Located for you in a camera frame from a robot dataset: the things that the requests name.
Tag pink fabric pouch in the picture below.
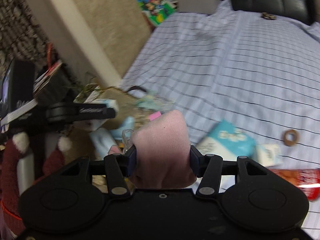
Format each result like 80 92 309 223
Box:
130 110 196 189

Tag light blue mask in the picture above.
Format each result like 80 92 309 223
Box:
89 128 122 160

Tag brown tape roll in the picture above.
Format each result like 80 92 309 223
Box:
283 129 299 147

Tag blue face mask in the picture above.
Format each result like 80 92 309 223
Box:
110 116 135 141

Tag small white tissue pack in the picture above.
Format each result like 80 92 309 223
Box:
80 99 119 132

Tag blue-grey sachet bag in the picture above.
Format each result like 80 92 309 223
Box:
136 94 174 114

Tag stack of magazines on shelf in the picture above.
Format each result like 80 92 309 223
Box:
33 60 72 106

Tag cleansing towel pack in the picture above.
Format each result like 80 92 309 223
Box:
196 120 256 161

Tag woven fabric-lined basket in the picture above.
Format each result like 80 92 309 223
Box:
67 86 176 193

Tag potted plant white pot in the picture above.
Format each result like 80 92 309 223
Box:
72 72 106 103

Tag blue checked bed sheet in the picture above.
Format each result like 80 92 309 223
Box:
119 0 320 233

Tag red biscuit tin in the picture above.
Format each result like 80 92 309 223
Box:
270 168 320 201

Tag colourful cartoon picture book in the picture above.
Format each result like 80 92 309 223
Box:
137 0 176 27

